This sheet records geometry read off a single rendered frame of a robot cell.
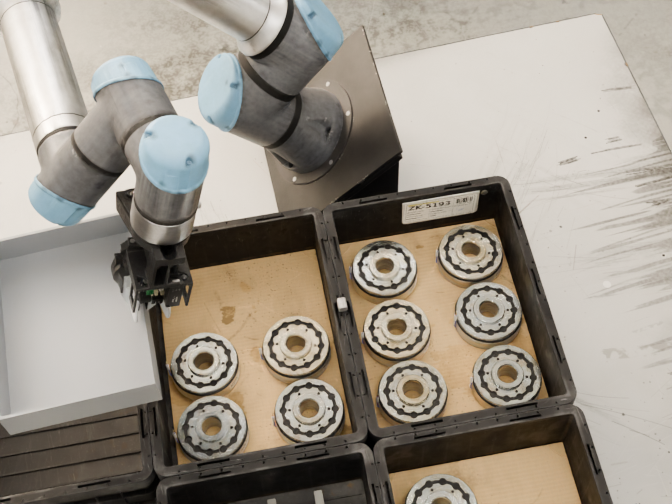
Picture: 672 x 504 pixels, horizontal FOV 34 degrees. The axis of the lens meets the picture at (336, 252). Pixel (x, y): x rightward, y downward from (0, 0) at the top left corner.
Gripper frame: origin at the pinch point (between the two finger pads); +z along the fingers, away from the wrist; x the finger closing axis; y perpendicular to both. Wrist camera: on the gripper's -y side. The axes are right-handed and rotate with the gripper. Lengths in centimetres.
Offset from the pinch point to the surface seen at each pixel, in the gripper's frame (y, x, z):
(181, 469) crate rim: 18.8, 3.1, 15.1
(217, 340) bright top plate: -2.6, 14.2, 19.3
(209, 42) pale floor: -141, 58, 97
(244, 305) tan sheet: -9.0, 20.4, 20.7
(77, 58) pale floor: -147, 23, 107
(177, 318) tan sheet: -10.0, 10.1, 23.7
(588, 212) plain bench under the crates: -16, 86, 16
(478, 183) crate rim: -13, 56, 0
